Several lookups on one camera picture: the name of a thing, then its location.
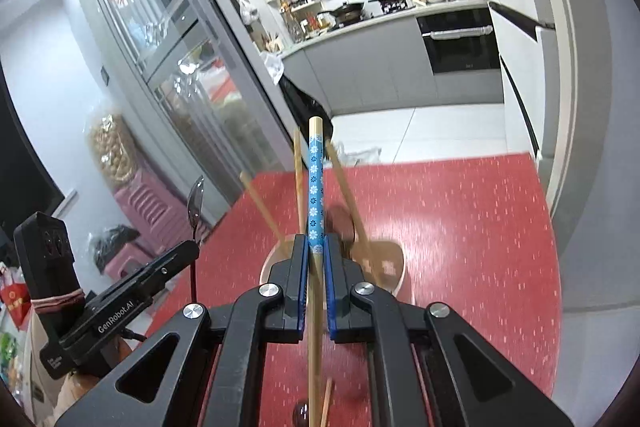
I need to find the plain wooden chopstick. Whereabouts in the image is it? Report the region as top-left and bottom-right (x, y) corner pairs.
(324, 140), (380, 285)

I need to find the small dark spoon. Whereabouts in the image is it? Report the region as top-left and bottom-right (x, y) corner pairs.
(292, 400), (309, 427)
(186, 176), (205, 303)

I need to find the blue patterned chopstick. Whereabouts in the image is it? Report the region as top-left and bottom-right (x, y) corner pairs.
(307, 116), (323, 426)

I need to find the small pink stool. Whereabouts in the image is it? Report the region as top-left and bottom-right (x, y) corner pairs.
(103, 241), (154, 281)

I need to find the black plastic bag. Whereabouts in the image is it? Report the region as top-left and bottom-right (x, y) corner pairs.
(88, 225), (140, 274)

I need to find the yellow patterned chopstick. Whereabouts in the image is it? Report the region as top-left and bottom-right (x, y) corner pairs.
(320, 377), (334, 427)
(294, 129), (306, 234)

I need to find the beige cutlery holder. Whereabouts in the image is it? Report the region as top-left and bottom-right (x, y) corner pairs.
(259, 235), (416, 305)

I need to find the pink plastic stool stack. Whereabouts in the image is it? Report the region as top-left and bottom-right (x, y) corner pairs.
(115, 168), (192, 256)

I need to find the bag of nuts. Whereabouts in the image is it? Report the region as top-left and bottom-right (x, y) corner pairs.
(85, 113), (139, 193)

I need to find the diagonal wooden chopstick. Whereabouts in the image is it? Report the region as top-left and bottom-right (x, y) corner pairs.
(239, 171), (291, 256)

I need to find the glass sliding door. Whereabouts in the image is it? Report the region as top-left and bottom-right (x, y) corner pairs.
(78, 0), (294, 222)

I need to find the built-in black oven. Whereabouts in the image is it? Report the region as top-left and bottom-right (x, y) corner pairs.
(416, 8), (499, 74)

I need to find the white refrigerator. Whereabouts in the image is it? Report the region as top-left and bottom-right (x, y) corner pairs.
(487, 0), (559, 160)

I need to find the black wok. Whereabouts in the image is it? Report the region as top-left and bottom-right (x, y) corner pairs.
(319, 2), (364, 25)

